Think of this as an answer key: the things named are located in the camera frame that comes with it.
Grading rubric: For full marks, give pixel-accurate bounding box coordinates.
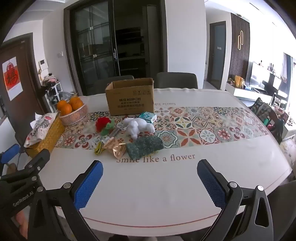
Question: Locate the yellow green small packet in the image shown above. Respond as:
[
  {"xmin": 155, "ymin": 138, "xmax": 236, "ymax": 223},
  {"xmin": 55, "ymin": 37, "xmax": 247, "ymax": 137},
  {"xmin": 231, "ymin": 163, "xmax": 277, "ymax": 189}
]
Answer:
[{"xmin": 94, "ymin": 141, "xmax": 105, "ymax": 155}]

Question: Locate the red paper door poster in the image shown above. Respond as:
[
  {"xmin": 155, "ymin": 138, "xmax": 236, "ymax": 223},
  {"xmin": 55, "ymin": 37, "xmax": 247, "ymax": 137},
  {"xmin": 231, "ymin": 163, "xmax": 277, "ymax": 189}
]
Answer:
[{"xmin": 2, "ymin": 57, "xmax": 23, "ymax": 101}]

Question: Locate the woven tissue box floral cover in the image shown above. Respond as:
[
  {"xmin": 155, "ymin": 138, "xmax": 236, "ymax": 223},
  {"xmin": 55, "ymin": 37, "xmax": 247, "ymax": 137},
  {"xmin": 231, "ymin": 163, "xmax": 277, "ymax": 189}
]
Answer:
[{"xmin": 24, "ymin": 112, "xmax": 65, "ymax": 158}]

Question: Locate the green scouring sponge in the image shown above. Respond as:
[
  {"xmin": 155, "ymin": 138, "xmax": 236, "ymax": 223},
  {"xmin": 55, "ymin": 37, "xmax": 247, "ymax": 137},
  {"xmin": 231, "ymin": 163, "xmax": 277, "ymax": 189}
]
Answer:
[{"xmin": 126, "ymin": 136, "xmax": 164, "ymax": 160}]

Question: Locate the person's left hand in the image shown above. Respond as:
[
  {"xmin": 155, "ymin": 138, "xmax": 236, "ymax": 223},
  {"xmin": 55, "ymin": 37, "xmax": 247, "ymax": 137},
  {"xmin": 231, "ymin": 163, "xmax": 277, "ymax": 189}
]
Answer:
[{"xmin": 13, "ymin": 207, "xmax": 31, "ymax": 235}]

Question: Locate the brown entrance door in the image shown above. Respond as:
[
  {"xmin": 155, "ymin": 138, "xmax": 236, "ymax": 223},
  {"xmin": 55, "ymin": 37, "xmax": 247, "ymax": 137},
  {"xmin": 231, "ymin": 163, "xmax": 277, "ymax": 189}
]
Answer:
[{"xmin": 0, "ymin": 34, "xmax": 47, "ymax": 130}]

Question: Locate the grey plastic bag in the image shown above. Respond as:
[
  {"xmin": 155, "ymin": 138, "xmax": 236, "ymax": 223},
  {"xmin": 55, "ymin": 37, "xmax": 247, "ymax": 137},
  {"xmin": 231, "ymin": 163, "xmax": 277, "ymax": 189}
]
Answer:
[{"xmin": 59, "ymin": 91, "xmax": 78, "ymax": 102}]

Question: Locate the gold foil wrapper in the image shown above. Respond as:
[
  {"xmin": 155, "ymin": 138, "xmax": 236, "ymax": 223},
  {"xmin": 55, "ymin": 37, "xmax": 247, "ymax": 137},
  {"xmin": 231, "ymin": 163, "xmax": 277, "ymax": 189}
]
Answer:
[{"xmin": 103, "ymin": 137, "xmax": 126, "ymax": 158}]

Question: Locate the pile of clothes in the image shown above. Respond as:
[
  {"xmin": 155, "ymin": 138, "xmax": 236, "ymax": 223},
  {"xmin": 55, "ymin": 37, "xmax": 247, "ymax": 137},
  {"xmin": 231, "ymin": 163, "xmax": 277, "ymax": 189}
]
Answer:
[{"xmin": 42, "ymin": 74, "xmax": 59, "ymax": 86}]

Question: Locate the dark glass sliding door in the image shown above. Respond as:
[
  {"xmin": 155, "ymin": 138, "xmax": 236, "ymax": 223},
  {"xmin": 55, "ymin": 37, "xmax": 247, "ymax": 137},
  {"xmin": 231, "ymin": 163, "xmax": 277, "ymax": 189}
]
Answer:
[{"xmin": 63, "ymin": 0, "xmax": 168, "ymax": 96}]

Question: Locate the pink ribbed fruit basket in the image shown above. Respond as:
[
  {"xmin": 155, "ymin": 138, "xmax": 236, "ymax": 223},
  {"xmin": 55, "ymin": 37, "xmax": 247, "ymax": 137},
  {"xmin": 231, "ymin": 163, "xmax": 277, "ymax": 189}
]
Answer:
[{"xmin": 59, "ymin": 103, "xmax": 88, "ymax": 126}]

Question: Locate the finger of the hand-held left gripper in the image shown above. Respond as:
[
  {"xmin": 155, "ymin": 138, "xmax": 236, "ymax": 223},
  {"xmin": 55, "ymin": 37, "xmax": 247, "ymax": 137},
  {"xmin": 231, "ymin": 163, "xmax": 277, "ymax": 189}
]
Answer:
[
  {"xmin": 9, "ymin": 148, "xmax": 51, "ymax": 186},
  {"xmin": 0, "ymin": 144, "xmax": 21, "ymax": 165}
]

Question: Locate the white shoe rack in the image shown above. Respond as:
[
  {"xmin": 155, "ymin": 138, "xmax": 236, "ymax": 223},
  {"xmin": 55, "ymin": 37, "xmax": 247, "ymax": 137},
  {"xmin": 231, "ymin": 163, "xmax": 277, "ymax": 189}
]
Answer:
[{"xmin": 42, "ymin": 82, "xmax": 63, "ymax": 112}]

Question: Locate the grey dining chair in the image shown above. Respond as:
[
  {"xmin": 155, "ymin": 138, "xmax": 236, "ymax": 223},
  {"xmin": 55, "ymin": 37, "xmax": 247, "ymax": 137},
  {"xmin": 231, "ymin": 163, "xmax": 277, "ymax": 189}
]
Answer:
[
  {"xmin": 266, "ymin": 179, "xmax": 296, "ymax": 241},
  {"xmin": 156, "ymin": 72, "xmax": 199, "ymax": 90},
  {"xmin": 94, "ymin": 75, "xmax": 134, "ymax": 95}
]

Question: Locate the clear small packet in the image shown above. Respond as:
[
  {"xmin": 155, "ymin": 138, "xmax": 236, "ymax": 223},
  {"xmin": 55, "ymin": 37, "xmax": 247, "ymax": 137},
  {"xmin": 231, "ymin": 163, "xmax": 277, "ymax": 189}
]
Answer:
[{"xmin": 106, "ymin": 124, "xmax": 125, "ymax": 139}]

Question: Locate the white plush toy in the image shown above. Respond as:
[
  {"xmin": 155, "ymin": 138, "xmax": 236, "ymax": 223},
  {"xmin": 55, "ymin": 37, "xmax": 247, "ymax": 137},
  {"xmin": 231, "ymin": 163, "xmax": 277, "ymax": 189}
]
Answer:
[{"xmin": 122, "ymin": 118, "xmax": 155, "ymax": 139}]

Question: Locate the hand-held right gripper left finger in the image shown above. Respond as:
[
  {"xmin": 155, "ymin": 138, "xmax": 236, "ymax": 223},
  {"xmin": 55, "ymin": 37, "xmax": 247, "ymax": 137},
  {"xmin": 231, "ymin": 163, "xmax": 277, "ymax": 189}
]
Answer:
[{"xmin": 30, "ymin": 160, "xmax": 104, "ymax": 241}]

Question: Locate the red and green plush toy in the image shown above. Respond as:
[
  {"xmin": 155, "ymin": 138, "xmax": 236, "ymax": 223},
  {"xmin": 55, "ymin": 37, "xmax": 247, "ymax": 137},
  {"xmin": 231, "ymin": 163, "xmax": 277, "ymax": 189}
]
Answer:
[{"xmin": 95, "ymin": 117, "xmax": 115, "ymax": 135}]

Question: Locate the teal cartoon tissue pack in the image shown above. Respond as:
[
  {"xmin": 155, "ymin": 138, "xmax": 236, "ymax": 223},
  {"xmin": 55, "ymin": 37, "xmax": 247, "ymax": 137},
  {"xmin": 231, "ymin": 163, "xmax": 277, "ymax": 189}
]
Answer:
[{"xmin": 139, "ymin": 111, "xmax": 157, "ymax": 123}]

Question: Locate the dark interior door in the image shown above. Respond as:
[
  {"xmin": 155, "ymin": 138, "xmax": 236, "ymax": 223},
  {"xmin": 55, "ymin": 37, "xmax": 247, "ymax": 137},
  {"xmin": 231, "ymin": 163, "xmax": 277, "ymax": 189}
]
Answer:
[{"xmin": 209, "ymin": 21, "xmax": 227, "ymax": 87}]

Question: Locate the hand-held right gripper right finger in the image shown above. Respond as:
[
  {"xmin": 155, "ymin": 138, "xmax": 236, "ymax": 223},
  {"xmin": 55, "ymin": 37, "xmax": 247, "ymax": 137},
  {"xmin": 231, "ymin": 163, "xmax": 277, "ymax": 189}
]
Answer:
[{"xmin": 196, "ymin": 159, "xmax": 278, "ymax": 241}]

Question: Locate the television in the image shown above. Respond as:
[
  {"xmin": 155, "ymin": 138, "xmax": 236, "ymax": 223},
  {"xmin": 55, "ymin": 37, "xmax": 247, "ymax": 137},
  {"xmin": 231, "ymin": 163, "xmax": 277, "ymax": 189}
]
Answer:
[{"xmin": 245, "ymin": 61, "xmax": 289, "ymax": 96}]

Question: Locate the cardboard box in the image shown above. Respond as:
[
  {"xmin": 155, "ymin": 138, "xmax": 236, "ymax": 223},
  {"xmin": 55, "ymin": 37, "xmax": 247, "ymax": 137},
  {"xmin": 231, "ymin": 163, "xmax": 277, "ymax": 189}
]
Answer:
[{"xmin": 105, "ymin": 77, "xmax": 155, "ymax": 116}]

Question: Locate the patterned cushion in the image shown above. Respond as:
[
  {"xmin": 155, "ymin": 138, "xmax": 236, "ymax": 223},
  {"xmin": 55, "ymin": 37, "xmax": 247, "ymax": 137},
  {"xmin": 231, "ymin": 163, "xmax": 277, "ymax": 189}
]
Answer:
[{"xmin": 254, "ymin": 97, "xmax": 278, "ymax": 118}]

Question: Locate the white television cabinet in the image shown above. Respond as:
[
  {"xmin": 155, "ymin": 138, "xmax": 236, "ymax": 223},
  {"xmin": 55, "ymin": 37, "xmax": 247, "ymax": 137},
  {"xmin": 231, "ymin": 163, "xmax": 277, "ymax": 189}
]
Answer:
[{"xmin": 225, "ymin": 82, "xmax": 273, "ymax": 102}]

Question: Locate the pile of oranges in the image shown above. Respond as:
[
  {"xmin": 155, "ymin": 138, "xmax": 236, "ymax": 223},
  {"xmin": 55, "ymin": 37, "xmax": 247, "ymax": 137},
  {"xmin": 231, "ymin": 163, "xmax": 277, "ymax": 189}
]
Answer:
[{"xmin": 57, "ymin": 97, "xmax": 84, "ymax": 116}]

